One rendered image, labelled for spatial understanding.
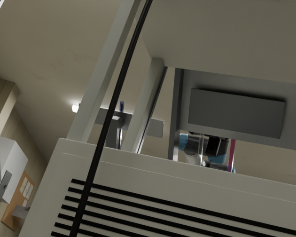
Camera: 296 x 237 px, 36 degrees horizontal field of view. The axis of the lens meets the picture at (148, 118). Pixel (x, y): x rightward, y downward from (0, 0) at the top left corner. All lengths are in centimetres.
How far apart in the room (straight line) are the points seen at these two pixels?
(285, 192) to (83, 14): 411
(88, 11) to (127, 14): 365
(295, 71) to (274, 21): 19
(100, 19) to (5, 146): 350
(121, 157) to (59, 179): 12
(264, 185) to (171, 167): 16
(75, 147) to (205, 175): 24
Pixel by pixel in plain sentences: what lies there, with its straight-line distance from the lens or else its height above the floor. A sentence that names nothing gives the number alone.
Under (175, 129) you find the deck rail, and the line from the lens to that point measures 156.
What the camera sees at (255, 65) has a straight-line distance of 118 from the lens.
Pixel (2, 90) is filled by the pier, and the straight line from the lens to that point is 692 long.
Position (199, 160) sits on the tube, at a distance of 163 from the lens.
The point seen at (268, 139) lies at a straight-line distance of 155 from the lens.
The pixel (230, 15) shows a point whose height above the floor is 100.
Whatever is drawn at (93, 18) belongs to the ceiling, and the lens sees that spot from 472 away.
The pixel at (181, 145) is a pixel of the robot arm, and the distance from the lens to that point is 200.
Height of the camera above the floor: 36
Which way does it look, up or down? 23 degrees up
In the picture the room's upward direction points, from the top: 18 degrees clockwise
